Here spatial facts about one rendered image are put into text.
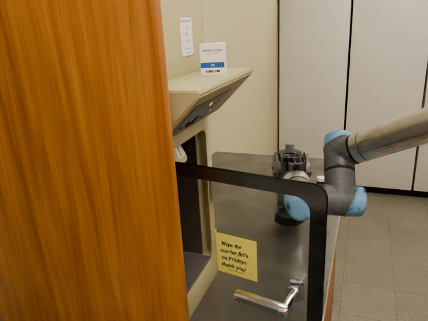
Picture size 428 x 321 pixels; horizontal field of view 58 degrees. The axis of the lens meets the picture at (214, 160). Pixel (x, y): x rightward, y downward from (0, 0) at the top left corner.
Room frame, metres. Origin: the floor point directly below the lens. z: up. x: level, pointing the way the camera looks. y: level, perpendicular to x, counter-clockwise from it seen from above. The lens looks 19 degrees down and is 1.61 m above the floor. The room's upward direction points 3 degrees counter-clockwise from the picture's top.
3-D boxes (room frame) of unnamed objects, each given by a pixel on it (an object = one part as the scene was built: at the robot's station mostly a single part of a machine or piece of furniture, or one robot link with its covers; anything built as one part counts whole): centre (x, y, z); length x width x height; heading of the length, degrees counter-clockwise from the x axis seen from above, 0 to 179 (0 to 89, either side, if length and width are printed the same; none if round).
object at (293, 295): (0.50, -0.07, 1.20); 0.10 x 0.05 x 0.03; 58
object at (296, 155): (1.03, -0.23, 1.20); 0.12 x 0.08 x 0.09; 173
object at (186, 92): (0.77, 0.01, 1.46); 0.32 x 0.12 x 0.10; 158
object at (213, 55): (0.82, -0.01, 1.54); 0.05 x 0.05 x 0.06; 84
